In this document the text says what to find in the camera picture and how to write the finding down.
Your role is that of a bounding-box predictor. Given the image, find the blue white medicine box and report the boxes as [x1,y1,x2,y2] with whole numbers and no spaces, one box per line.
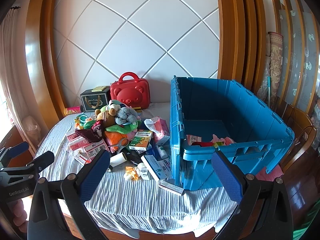
[157,157,173,178]
[141,155,168,182]

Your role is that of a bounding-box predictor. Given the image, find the dark grey cloth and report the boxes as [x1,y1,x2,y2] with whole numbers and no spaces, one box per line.
[125,150,144,167]

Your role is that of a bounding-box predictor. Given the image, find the beige curtain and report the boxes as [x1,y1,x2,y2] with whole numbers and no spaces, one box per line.
[0,6,28,135]

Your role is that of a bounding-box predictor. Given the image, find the wooden chair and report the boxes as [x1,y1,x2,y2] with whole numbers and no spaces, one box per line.
[279,104,318,173]

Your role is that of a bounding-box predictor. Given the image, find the rolled patterned carpet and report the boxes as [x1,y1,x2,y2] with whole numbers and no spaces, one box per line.
[257,32,284,103]

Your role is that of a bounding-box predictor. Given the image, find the small white barcode box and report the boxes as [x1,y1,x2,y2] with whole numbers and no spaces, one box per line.
[137,162,152,181]

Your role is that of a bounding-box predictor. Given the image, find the pink red plush toy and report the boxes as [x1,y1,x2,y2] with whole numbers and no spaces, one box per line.
[191,134,237,147]

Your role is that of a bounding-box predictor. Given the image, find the wardrobe with frosted glass doors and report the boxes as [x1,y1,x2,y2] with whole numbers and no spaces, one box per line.
[267,0,320,115]

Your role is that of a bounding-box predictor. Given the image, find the striped white bed cover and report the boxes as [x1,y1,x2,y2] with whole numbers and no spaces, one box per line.
[34,102,238,233]

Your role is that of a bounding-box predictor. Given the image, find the white orange fabric flower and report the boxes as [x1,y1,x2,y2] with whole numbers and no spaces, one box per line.
[124,165,141,180]

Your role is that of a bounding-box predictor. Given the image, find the grey plush toy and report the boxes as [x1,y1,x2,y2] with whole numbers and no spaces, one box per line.
[115,106,139,125]

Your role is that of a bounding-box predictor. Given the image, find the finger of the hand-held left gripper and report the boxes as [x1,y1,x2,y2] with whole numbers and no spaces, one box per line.
[26,151,55,178]
[0,141,30,168]

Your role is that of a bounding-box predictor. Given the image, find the pink yellow can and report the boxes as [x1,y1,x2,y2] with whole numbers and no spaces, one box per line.
[64,106,83,116]

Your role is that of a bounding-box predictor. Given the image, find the blue plastic crate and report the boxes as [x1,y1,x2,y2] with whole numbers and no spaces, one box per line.
[170,75,295,190]

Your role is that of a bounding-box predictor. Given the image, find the pink cushion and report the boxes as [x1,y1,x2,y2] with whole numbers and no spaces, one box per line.
[256,166,284,182]

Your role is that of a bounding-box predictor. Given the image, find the red bear suitcase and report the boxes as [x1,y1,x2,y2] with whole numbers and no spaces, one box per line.
[110,72,150,106]

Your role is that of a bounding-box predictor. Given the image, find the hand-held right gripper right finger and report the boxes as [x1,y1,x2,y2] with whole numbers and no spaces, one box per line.
[211,150,293,240]

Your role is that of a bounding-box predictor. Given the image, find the metal scissors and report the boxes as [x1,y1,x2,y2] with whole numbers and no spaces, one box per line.
[109,137,128,155]

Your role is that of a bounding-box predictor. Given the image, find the translucent pink plastic bag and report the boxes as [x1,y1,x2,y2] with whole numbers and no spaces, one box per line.
[22,115,42,143]

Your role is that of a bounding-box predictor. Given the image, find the orange green plush toy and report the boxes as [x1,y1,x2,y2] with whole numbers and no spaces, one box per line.
[104,124,143,153]

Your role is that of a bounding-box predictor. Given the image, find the green bag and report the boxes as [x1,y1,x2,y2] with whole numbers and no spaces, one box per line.
[292,200,320,240]

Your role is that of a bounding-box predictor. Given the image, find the green orange medicine box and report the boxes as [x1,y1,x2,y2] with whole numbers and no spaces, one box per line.
[128,130,153,152]

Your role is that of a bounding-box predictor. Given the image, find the black gift box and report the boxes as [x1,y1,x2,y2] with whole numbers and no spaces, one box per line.
[80,89,112,112]

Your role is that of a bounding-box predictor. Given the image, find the brown teddy bear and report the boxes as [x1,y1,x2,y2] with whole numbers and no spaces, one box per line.
[96,104,119,128]

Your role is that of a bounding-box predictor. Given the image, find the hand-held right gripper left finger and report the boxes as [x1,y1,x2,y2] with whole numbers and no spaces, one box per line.
[27,149,118,240]

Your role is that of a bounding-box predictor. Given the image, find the person's left hand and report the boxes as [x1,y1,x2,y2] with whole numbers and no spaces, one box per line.
[12,198,28,228]

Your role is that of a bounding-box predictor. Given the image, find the white paper roll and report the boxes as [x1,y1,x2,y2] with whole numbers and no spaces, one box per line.
[107,152,127,173]

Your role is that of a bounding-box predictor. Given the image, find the white red medicine box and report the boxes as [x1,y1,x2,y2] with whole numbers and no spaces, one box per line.
[159,179,185,196]
[74,152,92,165]
[186,134,202,145]
[84,140,110,159]

